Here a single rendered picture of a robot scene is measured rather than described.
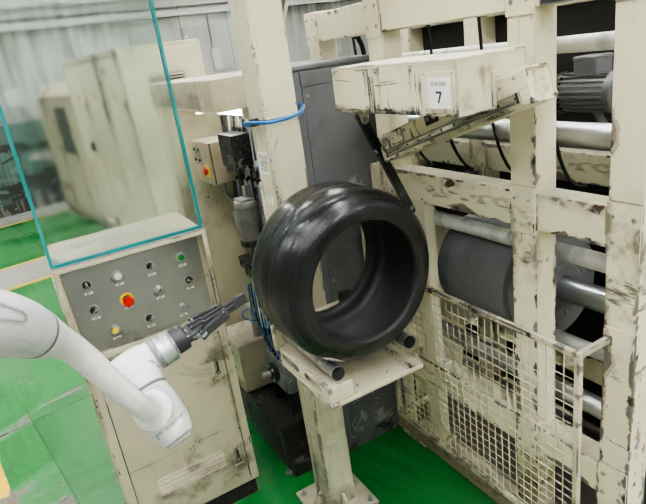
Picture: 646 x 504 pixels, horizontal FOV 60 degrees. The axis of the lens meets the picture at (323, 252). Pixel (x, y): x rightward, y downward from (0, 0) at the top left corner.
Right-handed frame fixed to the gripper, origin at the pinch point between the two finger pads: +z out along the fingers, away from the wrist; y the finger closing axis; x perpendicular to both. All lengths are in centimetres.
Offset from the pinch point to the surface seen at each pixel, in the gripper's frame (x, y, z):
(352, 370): 47, 1, 25
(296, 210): -14.5, 0.9, 29.3
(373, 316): 38, 7, 42
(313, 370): 37.6, 1.8, 12.6
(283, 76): -46, 26, 53
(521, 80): -32, -44, 81
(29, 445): 95, 174, -108
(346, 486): 116, 26, 9
